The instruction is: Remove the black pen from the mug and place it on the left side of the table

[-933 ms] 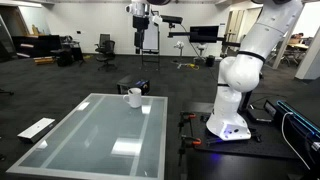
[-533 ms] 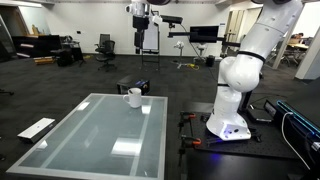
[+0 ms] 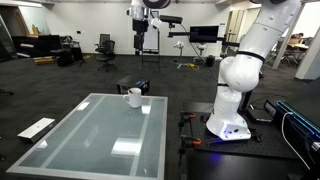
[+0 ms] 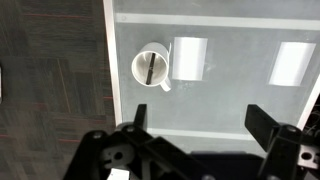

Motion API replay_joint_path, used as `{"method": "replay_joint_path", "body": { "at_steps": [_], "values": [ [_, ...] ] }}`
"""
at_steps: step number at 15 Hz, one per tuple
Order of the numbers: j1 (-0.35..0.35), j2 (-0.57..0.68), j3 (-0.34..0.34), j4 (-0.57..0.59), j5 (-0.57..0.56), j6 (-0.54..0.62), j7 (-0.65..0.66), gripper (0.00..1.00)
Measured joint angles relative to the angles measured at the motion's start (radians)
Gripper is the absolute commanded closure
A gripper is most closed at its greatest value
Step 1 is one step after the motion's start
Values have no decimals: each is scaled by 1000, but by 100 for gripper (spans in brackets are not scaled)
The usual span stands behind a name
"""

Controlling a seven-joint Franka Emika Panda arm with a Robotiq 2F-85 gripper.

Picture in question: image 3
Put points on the black pen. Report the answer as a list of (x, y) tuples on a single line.
[(130, 90)]

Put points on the black bin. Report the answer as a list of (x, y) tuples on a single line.
[(210, 60)]

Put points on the black monitor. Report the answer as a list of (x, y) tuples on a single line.
[(204, 33)]

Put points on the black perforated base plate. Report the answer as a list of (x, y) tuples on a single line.
[(266, 143)]

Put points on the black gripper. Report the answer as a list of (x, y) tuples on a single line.
[(140, 26)]

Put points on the black controller with blue stripe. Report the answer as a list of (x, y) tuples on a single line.
[(295, 121)]

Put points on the orange black bar clamp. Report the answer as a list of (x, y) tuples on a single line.
[(190, 141), (186, 116)]

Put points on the black office chair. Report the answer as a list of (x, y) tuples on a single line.
[(107, 55)]

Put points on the black camera on boom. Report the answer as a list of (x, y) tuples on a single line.
[(170, 19)]

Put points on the yellow box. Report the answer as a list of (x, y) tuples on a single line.
[(43, 60)]

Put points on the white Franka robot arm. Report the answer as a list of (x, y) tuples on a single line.
[(240, 70)]

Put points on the flat black device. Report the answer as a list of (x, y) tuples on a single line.
[(258, 115)]

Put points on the white ceramic mug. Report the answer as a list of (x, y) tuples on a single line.
[(135, 98)]

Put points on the white flat box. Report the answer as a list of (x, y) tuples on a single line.
[(36, 129)]

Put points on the black box with blue light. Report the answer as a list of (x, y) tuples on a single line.
[(136, 83)]

